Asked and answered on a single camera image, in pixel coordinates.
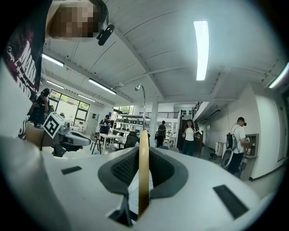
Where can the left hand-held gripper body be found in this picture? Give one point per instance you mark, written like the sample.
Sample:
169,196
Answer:
53,125

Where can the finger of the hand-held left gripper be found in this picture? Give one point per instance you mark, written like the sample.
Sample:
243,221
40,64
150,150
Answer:
77,138

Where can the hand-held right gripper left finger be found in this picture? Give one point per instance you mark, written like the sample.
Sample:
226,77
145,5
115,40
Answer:
74,191

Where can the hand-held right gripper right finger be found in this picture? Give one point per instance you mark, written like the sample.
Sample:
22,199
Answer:
198,194

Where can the beige curved band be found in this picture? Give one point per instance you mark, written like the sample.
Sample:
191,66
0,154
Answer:
143,171

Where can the person's left forearm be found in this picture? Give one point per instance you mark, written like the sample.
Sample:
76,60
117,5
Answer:
36,137

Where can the grey padded chair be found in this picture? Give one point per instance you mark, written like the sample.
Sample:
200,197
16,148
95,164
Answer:
94,141

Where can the white standing air conditioner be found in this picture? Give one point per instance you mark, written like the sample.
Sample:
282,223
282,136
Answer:
93,123

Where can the black framed window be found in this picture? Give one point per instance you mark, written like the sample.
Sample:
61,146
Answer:
81,112

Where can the white desk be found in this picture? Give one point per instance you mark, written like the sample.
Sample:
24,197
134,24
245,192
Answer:
110,136

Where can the long ceiling light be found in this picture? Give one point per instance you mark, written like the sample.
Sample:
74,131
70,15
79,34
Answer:
102,86
279,76
201,49
53,60
87,98
55,84

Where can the white round device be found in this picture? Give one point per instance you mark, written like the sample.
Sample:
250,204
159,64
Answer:
227,159

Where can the black office chair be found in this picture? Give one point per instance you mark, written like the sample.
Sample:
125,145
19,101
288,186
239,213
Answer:
131,139

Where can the white shelving rack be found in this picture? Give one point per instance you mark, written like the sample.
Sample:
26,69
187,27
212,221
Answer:
131,123

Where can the white round column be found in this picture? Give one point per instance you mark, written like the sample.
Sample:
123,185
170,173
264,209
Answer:
154,121

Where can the black mezzanine railing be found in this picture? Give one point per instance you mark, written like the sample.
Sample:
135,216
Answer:
167,114

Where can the person's dark printed shirt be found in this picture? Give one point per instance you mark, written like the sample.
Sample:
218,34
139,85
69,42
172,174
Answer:
24,33

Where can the person's head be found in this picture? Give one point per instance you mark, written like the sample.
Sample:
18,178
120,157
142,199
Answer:
72,20

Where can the black head camera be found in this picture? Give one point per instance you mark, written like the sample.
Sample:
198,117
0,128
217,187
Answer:
106,35

